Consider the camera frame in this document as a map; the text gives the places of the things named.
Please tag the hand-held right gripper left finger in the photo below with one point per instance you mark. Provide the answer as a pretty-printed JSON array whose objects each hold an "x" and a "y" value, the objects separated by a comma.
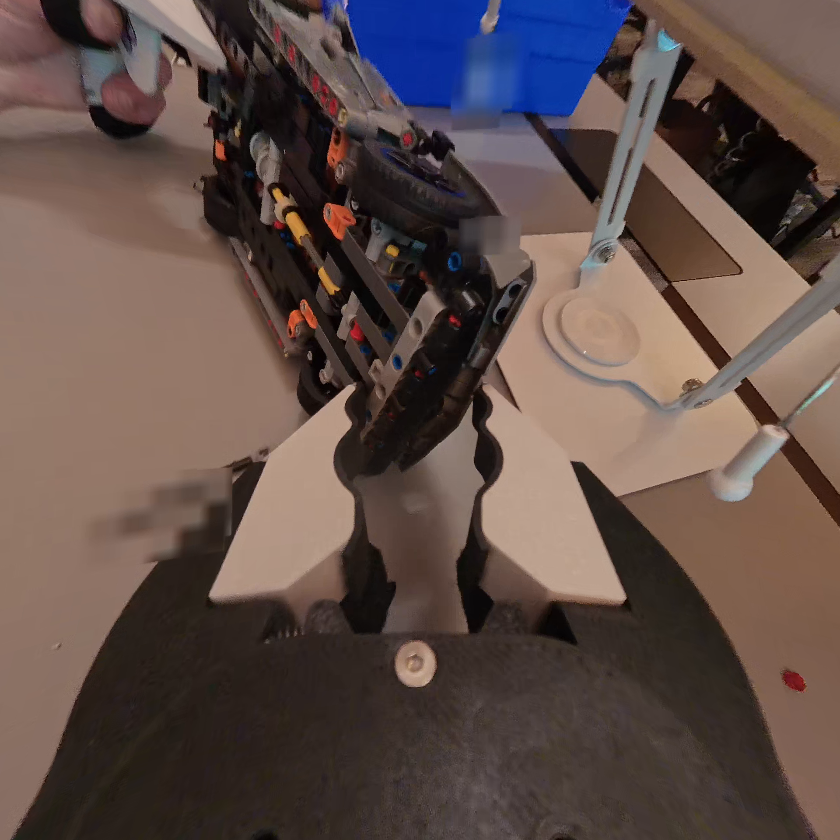
[{"x": 289, "y": 525}]

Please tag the person's left hand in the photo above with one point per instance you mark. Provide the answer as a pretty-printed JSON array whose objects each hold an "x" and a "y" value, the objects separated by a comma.
[{"x": 26, "y": 59}]

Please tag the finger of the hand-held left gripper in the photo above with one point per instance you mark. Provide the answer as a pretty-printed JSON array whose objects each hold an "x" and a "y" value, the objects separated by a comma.
[{"x": 177, "y": 26}]

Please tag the blue plastic bin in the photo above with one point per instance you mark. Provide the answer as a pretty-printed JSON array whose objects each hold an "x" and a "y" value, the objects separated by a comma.
[{"x": 426, "y": 59}]

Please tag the white metal book stand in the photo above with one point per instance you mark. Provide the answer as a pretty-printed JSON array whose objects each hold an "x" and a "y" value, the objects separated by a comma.
[{"x": 623, "y": 426}]

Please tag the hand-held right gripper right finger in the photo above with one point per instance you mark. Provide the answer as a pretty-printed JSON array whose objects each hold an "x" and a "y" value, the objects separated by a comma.
[{"x": 544, "y": 525}]

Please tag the red round lego stud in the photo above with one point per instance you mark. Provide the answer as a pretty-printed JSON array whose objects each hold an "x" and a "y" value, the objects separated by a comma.
[{"x": 794, "y": 680}]

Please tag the lego car model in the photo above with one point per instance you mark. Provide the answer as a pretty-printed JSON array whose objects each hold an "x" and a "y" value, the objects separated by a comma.
[{"x": 367, "y": 262}]

